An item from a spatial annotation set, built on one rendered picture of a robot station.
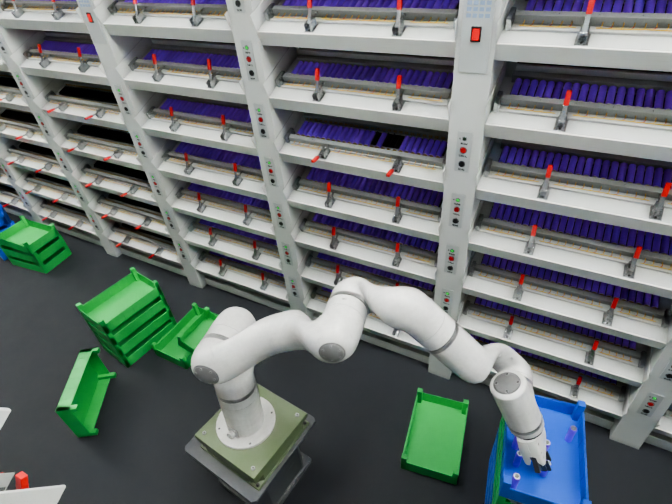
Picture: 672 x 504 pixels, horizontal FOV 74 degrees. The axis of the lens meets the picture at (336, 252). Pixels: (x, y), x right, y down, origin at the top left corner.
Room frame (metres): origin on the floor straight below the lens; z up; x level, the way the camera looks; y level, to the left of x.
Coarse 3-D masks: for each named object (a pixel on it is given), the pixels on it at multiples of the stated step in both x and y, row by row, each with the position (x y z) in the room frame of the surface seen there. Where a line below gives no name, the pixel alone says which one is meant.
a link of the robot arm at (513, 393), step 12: (504, 372) 0.60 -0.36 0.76; (516, 372) 0.59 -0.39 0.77; (492, 384) 0.58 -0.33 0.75; (504, 384) 0.57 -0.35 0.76; (516, 384) 0.56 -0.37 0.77; (528, 384) 0.56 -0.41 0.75; (504, 396) 0.54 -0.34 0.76; (516, 396) 0.53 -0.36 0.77; (528, 396) 0.54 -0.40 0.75; (504, 408) 0.53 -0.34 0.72; (516, 408) 0.52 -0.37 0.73; (528, 408) 0.52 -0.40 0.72; (516, 420) 0.52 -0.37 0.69; (528, 420) 0.51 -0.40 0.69; (540, 420) 0.52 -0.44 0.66
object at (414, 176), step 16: (288, 128) 1.53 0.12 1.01; (288, 144) 1.49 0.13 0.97; (288, 160) 1.46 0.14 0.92; (304, 160) 1.41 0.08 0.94; (320, 160) 1.37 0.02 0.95; (336, 160) 1.35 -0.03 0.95; (352, 160) 1.33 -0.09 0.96; (368, 160) 1.31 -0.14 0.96; (368, 176) 1.29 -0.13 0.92; (384, 176) 1.25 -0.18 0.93; (400, 176) 1.22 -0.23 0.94; (416, 176) 1.20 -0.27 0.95; (432, 176) 1.18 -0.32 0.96
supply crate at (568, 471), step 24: (552, 408) 0.69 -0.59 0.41; (576, 408) 0.65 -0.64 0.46; (504, 432) 0.63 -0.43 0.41; (552, 432) 0.62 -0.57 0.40; (576, 432) 0.61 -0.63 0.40; (504, 456) 0.54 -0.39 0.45; (552, 456) 0.55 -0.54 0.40; (576, 456) 0.55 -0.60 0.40; (504, 480) 0.47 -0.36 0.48; (528, 480) 0.50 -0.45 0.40; (552, 480) 0.49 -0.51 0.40; (576, 480) 0.49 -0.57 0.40
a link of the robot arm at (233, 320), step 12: (228, 312) 0.88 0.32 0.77; (240, 312) 0.88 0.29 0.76; (216, 324) 0.83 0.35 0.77; (228, 324) 0.83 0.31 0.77; (240, 324) 0.84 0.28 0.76; (228, 336) 0.79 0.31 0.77; (252, 372) 0.79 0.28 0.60; (216, 384) 0.76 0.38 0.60; (228, 384) 0.75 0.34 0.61; (240, 384) 0.76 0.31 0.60; (252, 384) 0.77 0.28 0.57; (228, 396) 0.74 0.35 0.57; (240, 396) 0.74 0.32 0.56
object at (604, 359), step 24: (480, 312) 1.11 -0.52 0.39; (504, 312) 1.09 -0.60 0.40; (528, 312) 1.07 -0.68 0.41; (480, 336) 1.06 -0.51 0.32; (504, 336) 1.01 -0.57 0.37; (528, 336) 1.00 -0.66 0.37; (552, 336) 0.98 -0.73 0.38; (576, 336) 0.95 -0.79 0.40; (600, 336) 0.93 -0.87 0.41; (576, 360) 0.88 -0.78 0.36; (600, 360) 0.87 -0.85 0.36; (624, 360) 0.85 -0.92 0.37; (648, 360) 0.82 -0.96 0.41
